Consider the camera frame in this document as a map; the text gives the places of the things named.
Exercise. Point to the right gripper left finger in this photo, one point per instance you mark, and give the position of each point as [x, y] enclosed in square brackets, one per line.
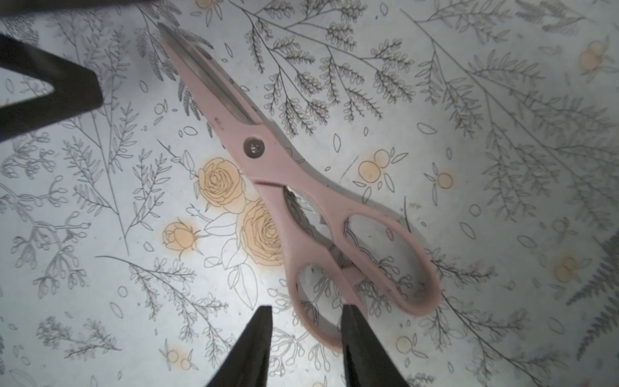
[247, 364]

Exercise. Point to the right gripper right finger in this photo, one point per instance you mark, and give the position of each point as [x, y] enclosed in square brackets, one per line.
[366, 363]

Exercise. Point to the pink scissors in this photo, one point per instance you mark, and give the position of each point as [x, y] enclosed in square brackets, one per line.
[253, 142]

